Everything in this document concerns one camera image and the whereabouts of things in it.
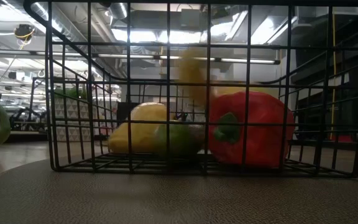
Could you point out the green cucumber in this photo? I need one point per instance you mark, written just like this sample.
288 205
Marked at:
182 140

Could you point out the yellow banana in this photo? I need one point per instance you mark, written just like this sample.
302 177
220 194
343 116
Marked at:
193 74

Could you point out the red bell pepper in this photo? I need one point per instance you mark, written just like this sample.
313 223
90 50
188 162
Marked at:
266 137

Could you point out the black computer monitor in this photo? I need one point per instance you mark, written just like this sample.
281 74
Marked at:
123 112

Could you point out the long linear ceiling lamp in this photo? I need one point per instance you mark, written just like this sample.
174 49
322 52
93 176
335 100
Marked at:
238 60

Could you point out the round grey textured mat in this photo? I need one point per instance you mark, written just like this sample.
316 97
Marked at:
179 199

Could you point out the grey ceiling box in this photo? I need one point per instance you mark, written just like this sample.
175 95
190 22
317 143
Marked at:
191 18

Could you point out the geometric pattern planter with plant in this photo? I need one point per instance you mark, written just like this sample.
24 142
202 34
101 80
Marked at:
73 109

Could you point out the silver ceiling duct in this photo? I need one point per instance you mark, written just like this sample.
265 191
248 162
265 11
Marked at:
118 11

